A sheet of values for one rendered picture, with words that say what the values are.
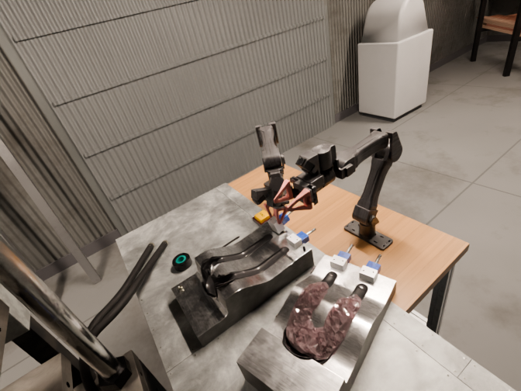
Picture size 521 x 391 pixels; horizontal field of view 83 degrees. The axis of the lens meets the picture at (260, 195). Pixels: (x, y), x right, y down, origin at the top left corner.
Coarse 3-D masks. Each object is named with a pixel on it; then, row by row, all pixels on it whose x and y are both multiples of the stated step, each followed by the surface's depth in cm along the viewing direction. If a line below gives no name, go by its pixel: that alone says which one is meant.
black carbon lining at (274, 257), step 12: (264, 240) 121; (240, 252) 117; (252, 252) 116; (276, 252) 113; (204, 264) 108; (216, 264) 108; (264, 264) 111; (204, 276) 109; (228, 276) 103; (240, 276) 104; (204, 288) 106; (216, 288) 99
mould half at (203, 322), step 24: (240, 240) 124; (240, 264) 110; (288, 264) 107; (312, 264) 115; (192, 288) 111; (240, 288) 97; (264, 288) 103; (192, 312) 102; (216, 312) 100; (240, 312) 101; (216, 336) 98
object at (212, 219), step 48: (144, 240) 152; (192, 240) 144; (144, 288) 124; (288, 288) 109; (192, 336) 101; (240, 336) 97; (384, 336) 88; (432, 336) 85; (192, 384) 88; (240, 384) 85; (384, 384) 78; (432, 384) 75; (480, 384) 73
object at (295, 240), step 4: (300, 232) 117; (308, 232) 117; (288, 236) 115; (292, 236) 114; (296, 236) 114; (300, 236) 115; (304, 236) 115; (308, 236) 115; (288, 240) 114; (292, 240) 112; (296, 240) 112; (300, 240) 112; (304, 240) 114; (308, 240) 116; (292, 244) 113; (296, 244) 112; (300, 244) 113
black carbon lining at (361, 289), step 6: (330, 276) 103; (336, 276) 102; (330, 282) 101; (360, 288) 97; (366, 288) 96; (354, 294) 95; (360, 294) 95; (288, 342) 85; (288, 348) 84; (294, 348) 84; (294, 354) 78; (300, 354) 82; (318, 360) 80; (324, 360) 79
